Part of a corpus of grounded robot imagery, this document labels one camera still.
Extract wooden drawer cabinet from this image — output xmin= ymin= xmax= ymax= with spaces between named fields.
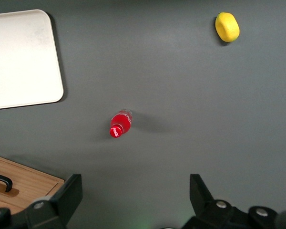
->
xmin=0 ymin=154 xmax=65 ymax=215

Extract wooden drawer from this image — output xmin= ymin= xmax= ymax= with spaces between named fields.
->
xmin=0 ymin=154 xmax=60 ymax=198
xmin=0 ymin=197 xmax=39 ymax=215

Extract black handle of lower drawer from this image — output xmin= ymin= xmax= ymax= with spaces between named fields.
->
xmin=0 ymin=170 xmax=14 ymax=193

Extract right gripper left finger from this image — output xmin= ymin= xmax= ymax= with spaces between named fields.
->
xmin=11 ymin=174 xmax=83 ymax=229

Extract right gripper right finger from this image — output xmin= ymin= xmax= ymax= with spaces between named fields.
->
xmin=181 ymin=174 xmax=248 ymax=229

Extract yellow toy lemon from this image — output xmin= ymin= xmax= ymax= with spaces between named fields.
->
xmin=214 ymin=11 xmax=241 ymax=43

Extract red cola bottle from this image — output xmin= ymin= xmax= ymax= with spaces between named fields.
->
xmin=109 ymin=109 xmax=134 ymax=139

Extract cream plastic tray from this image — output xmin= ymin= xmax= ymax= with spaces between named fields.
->
xmin=0 ymin=9 xmax=65 ymax=112

